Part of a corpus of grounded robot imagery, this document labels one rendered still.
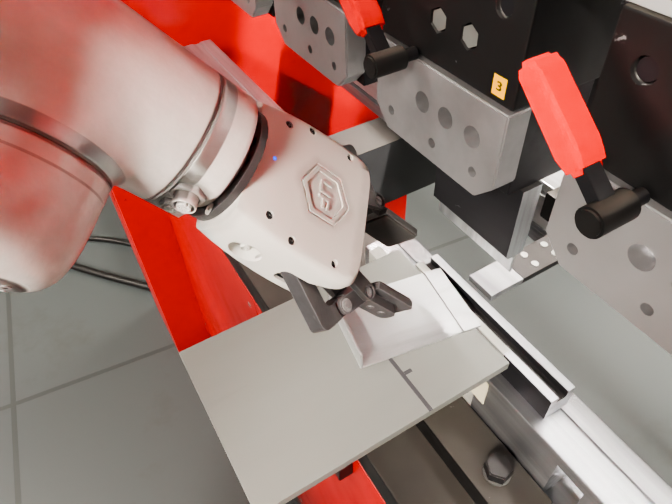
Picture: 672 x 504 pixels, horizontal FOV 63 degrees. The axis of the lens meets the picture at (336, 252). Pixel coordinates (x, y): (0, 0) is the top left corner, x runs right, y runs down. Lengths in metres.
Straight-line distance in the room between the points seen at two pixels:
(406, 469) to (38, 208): 0.47
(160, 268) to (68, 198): 1.27
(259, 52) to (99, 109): 1.06
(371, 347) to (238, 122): 0.30
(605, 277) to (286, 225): 0.20
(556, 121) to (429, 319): 0.31
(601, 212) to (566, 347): 1.58
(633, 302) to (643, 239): 0.04
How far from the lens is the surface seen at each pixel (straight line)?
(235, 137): 0.30
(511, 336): 0.57
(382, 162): 1.02
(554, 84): 0.31
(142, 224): 1.43
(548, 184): 0.78
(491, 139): 0.40
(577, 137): 0.30
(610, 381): 1.85
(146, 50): 0.29
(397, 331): 0.56
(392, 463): 0.63
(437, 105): 0.44
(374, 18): 0.44
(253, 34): 1.30
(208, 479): 1.61
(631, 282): 0.36
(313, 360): 0.54
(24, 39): 0.28
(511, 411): 0.57
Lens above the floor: 1.45
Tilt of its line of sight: 45 degrees down
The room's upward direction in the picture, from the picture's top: 3 degrees counter-clockwise
